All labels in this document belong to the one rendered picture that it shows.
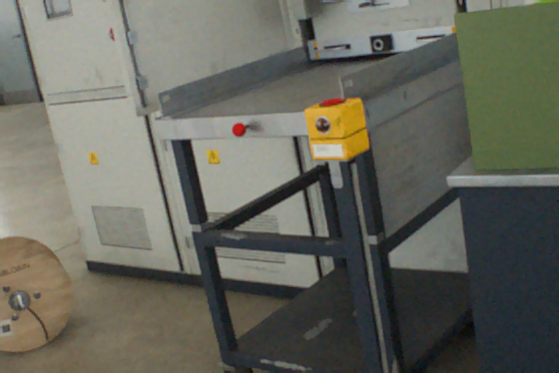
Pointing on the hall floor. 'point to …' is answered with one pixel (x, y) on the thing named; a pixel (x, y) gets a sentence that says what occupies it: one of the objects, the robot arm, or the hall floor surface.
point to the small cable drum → (31, 294)
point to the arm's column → (513, 275)
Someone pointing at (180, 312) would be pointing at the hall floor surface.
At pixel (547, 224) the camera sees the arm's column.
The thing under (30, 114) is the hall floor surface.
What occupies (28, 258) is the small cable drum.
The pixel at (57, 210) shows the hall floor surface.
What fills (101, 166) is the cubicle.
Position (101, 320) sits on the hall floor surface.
